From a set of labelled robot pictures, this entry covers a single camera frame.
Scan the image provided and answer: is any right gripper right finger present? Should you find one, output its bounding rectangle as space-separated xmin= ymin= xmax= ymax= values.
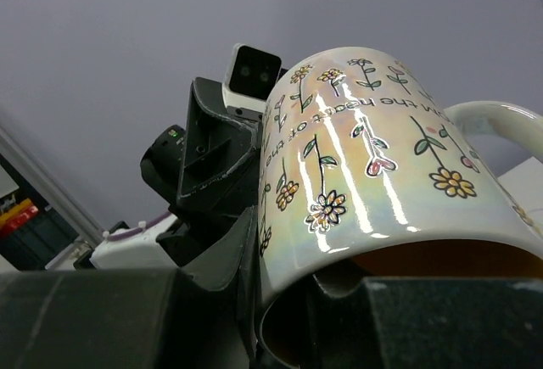
xmin=260 ymin=273 xmax=543 ymax=369

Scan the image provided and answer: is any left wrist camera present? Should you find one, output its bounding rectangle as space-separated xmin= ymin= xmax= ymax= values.
xmin=221 ymin=43 xmax=282 ymax=121

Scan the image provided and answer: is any white floral ceramic mug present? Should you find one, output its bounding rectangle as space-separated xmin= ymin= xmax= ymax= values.
xmin=256 ymin=47 xmax=542 ymax=368

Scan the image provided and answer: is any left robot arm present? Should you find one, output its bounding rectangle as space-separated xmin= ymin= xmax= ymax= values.
xmin=76 ymin=77 xmax=261 ymax=269

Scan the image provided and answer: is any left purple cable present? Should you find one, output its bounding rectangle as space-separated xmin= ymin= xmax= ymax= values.
xmin=104 ymin=210 xmax=173 ymax=243

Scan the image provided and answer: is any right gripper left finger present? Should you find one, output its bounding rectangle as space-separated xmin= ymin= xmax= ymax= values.
xmin=1 ymin=207 xmax=256 ymax=368

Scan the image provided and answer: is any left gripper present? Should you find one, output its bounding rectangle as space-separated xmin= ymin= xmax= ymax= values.
xmin=156 ymin=77 xmax=262 ymax=266

